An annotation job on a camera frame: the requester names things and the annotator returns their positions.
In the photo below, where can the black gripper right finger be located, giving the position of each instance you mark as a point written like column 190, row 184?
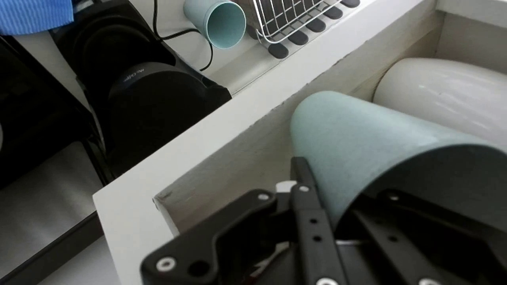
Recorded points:
column 407, row 250

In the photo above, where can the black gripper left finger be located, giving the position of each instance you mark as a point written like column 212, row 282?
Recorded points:
column 318, row 237

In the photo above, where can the light blue plastic cup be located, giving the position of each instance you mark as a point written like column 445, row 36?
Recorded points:
column 343, row 136
column 223, row 24

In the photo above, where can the large white cup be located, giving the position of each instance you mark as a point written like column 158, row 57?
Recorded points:
column 449, row 95

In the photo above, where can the stainless black gas stove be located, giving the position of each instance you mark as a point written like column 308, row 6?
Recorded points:
column 37, row 199

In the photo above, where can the black coffee maker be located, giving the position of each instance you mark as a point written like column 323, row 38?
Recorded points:
column 148, row 100

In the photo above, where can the blue cloth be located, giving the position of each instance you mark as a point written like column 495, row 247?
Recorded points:
column 33, row 16

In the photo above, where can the white wall cabinet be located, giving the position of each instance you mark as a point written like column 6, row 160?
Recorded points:
column 212, row 127

